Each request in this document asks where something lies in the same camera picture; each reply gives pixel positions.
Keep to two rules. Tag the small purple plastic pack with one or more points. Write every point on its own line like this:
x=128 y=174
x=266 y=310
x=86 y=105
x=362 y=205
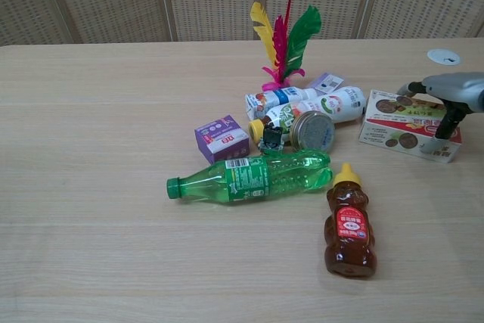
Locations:
x=327 y=81

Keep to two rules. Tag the white bottle with blue label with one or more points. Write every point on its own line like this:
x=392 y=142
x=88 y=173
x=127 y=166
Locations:
x=280 y=97

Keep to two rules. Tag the round metal tin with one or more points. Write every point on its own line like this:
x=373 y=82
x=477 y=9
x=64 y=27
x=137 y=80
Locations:
x=314 y=132

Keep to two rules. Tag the red snack box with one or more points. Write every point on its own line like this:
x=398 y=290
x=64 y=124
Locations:
x=393 y=126

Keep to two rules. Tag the small purple cardboard box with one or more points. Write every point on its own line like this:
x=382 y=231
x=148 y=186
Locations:
x=221 y=141

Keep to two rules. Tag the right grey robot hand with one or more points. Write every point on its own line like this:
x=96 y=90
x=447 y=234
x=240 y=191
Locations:
x=461 y=90

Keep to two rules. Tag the bear-shaped honey bottle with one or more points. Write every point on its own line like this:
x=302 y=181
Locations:
x=349 y=228

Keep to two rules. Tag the colourful feather shuttlecock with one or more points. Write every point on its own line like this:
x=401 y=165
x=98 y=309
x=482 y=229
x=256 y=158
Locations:
x=280 y=43

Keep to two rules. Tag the small black clip toy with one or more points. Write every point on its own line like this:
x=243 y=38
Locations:
x=271 y=139

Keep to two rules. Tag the white bottle with yellow cap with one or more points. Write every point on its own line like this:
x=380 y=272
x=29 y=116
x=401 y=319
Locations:
x=334 y=105

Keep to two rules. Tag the green plastic soda bottle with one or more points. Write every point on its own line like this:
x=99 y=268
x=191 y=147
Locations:
x=249 y=177

